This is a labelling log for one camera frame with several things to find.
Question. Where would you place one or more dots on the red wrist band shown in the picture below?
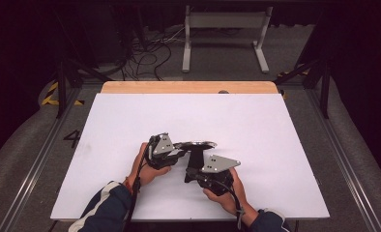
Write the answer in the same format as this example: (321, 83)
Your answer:
(128, 185)

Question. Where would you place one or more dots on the white metal desk frame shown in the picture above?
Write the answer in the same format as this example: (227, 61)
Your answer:
(224, 20)

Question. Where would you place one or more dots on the wooden table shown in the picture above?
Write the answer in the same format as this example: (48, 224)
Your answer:
(185, 87)

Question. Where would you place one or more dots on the white board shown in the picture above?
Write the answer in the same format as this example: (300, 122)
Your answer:
(259, 129)

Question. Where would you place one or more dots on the person's right hand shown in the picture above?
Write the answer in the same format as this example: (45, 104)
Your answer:
(237, 201)

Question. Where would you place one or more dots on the black metal stand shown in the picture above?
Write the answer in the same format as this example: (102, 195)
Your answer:
(61, 90)
(324, 93)

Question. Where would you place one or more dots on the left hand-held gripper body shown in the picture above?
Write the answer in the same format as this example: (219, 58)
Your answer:
(162, 146)

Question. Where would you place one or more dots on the aluminium rail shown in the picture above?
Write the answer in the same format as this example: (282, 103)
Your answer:
(343, 161)
(40, 164)

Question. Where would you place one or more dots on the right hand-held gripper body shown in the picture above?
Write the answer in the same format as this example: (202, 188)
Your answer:
(217, 164)

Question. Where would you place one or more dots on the yellow black floor tape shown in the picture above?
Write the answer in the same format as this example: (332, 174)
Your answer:
(50, 100)

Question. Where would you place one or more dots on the oval silver photo frame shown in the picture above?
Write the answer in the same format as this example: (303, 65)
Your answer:
(196, 146)

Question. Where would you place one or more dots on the person's left hand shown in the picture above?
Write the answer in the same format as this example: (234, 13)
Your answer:
(143, 175)

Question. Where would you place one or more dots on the dark round table grommet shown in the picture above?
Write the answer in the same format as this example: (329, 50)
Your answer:
(223, 92)

